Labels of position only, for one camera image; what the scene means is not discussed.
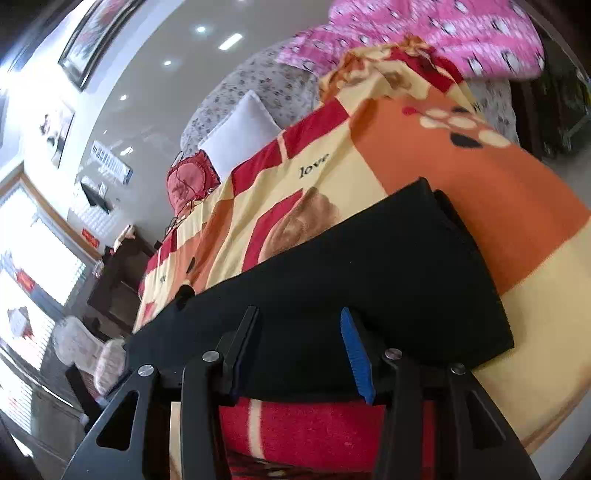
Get framed wall picture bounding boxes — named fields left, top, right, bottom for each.
left=58, top=0, right=143, bottom=92

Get eye chart wall poster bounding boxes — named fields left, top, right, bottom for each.
left=90, top=140, right=133, bottom=185

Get pink penguin quilt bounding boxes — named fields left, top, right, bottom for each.
left=276, top=0, right=545, bottom=80

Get wedding photo on wall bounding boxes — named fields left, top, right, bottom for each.
left=38, top=104, right=74, bottom=169

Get dark wooden desk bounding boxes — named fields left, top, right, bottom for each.
left=87, top=237, right=155, bottom=334

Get black knit pants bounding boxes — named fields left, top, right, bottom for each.
left=125, top=179, right=514, bottom=403

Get orange red love blanket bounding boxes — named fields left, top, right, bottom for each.
left=136, top=37, right=590, bottom=479

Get white square pillow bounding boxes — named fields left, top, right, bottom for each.
left=198, top=90, right=281, bottom=183

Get white ornate chair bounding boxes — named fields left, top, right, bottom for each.
left=52, top=316, right=125, bottom=396

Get dark cloth hanging on wall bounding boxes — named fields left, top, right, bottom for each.
left=80, top=182, right=112, bottom=214

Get red ruffled cushion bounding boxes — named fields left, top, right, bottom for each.
left=166, top=150, right=221, bottom=217

